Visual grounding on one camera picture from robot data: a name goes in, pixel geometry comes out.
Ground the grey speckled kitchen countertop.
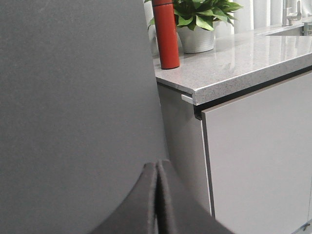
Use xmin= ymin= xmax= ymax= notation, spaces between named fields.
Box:
xmin=153 ymin=23 xmax=312 ymax=106

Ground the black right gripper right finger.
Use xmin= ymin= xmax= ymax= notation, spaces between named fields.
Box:
xmin=156 ymin=160 xmax=231 ymax=234

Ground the dark grey fridge door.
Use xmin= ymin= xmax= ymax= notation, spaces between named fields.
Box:
xmin=0 ymin=0 xmax=168 ymax=234

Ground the silver kitchen faucet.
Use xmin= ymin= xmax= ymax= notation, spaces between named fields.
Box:
xmin=282 ymin=0 xmax=302 ymax=26

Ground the green potted plant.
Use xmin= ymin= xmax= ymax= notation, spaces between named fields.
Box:
xmin=149 ymin=0 xmax=243 ymax=54

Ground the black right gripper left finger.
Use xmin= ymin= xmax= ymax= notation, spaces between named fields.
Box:
xmin=92 ymin=163 xmax=157 ymax=234

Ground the red cylindrical bottle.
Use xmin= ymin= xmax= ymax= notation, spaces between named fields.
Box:
xmin=152 ymin=0 xmax=180 ymax=70

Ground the light grey cabinet body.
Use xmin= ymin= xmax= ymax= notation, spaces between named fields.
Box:
xmin=157 ymin=83 xmax=212 ymax=214

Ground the light grey cabinet door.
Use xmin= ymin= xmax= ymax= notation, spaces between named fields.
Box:
xmin=203 ymin=72 xmax=312 ymax=234

